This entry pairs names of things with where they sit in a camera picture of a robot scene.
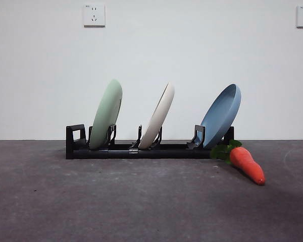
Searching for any green plate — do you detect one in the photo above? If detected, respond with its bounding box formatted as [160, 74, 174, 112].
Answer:
[89, 79, 124, 150]

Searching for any orange carrot with green leaves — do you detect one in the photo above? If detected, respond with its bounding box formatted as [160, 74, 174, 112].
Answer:
[210, 139, 266, 187]

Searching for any beige plate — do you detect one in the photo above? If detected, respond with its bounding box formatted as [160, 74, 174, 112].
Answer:
[138, 82, 175, 149]

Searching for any black plate rack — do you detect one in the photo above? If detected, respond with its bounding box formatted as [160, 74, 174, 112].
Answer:
[65, 123, 235, 160]

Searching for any blue plate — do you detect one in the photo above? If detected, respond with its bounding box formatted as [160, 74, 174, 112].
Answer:
[199, 84, 242, 149]

